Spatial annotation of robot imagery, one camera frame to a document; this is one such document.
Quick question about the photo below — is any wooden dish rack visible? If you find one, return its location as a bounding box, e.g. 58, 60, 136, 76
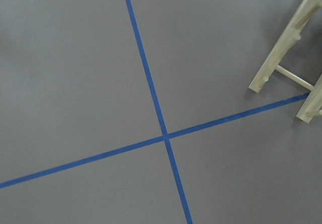
249, 0, 321, 123

